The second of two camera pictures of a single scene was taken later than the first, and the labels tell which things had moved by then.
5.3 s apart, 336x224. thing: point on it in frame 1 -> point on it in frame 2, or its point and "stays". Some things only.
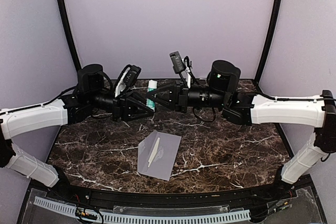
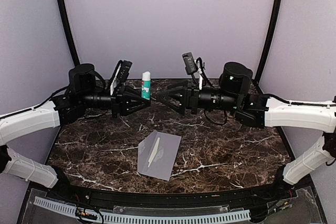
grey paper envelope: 156,154 stays
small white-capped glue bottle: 152,85 -> 146,83
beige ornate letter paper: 154,152 stays
